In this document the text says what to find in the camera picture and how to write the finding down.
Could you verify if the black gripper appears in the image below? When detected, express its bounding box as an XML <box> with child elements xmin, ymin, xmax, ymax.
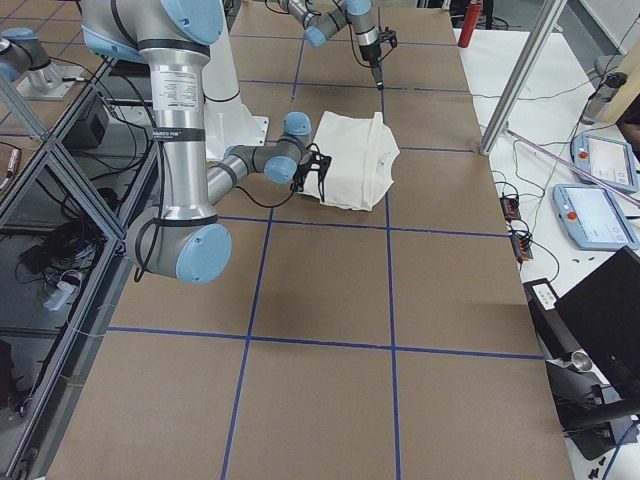
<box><xmin>357</xmin><ymin>27</ymin><xmax>397</xmax><ymax>90</ymax></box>
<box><xmin>290</xmin><ymin>147</ymin><xmax>332</xmax><ymax>203</ymax></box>

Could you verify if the cream long-sleeve cat shirt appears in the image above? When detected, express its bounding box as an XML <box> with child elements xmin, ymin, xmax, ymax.
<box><xmin>302</xmin><ymin>111</ymin><xmax>399</xmax><ymax>211</ymax></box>

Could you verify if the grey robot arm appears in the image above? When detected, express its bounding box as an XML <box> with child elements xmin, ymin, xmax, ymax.
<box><xmin>82</xmin><ymin>1</ymin><xmax>331</xmax><ymax>284</ymax></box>
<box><xmin>277</xmin><ymin>0</ymin><xmax>398</xmax><ymax>91</ymax></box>

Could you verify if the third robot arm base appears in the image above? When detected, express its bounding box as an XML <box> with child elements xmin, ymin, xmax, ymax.
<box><xmin>1</xmin><ymin>27</ymin><xmax>84</xmax><ymax>101</ymax></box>

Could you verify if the red fire extinguisher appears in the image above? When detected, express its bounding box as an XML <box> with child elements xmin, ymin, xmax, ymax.
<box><xmin>458</xmin><ymin>0</ymin><xmax>483</xmax><ymax>48</ymax></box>

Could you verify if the grey water bottle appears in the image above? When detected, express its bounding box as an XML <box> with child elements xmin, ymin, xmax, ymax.
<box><xmin>579</xmin><ymin>71</ymin><xmax>628</xmax><ymax>125</ymax></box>

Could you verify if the upper teach pendant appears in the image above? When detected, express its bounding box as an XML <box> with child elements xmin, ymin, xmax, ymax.
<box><xmin>571</xmin><ymin>133</ymin><xmax>639</xmax><ymax>193</ymax></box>

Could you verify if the teach pendant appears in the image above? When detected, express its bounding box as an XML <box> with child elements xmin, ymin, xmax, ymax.
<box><xmin>552</xmin><ymin>184</ymin><xmax>639</xmax><ymax>251</ymax></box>
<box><xmin>571</xmin><ymin>133</ymin><xmax>639</xmax><ymax>193</ymax></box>

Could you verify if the lower teach pendant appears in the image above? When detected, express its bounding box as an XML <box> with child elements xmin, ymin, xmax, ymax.
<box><xmin>552</xmin><ymin>184</ymin><xmax>639</xmax><ymax>251</ymax></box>

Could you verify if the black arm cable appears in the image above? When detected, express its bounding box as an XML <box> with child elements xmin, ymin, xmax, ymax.
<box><xmin>264</xmin><ymin>0</ymin><xmax>396</xmax><ymax>69</ymax></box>
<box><xmin>132</xmin><ymin>142</ymin><xmax>321</xmax><ymax>284</ymax></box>

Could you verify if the aluminium frame post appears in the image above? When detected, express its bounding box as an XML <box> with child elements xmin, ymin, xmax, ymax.
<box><xmin>478</xmin><ymin>0</ymin><xmax>567</xmax><ymax>156</ymax></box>

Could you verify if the aluminium frame rack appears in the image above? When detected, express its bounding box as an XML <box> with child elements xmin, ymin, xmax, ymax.
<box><xmin>1</xmin><ymin>47</ymin><xmax>155</xmax><ymax>479</ymax></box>

